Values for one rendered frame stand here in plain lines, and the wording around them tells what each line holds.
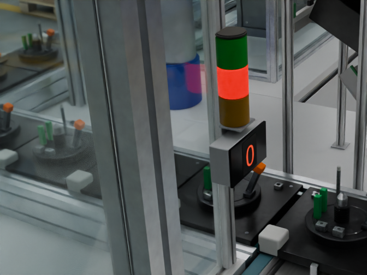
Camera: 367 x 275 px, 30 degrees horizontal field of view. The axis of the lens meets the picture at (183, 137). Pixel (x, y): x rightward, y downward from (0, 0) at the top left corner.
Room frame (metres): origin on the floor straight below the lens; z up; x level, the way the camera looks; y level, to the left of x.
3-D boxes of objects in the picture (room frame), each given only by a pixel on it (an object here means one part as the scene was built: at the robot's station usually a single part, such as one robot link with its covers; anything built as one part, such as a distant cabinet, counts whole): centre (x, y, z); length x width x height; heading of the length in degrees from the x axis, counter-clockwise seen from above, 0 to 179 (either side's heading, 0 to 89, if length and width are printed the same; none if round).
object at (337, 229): (1.06, -0.28, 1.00); 0.02 x 0.01 x 0.02; 54
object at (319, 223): (1.08, -0.25, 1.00); 0.02 x 0.01 x 0.02; 54
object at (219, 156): (1.02, -0.09, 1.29); 0.12 x 0.05 x 0.25; 144
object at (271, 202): (1.26, -0.09, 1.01); 0.24 x 0.24 x 0.13; 54
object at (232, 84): (1.02, -0.09, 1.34); 0.05 x 0.05 x 0.05
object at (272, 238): (1.09, -0.16, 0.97); 0.05 x 0.05 x 0.04; 54
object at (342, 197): (1.11, -0.29, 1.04); 0.02 x 0.02 x 0.03
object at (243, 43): (1.02, -0.09, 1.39); 0.05 x 0.05 x 0.05
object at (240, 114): (1.02, -0.09, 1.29); 0.05 x 0.05 x 0.05
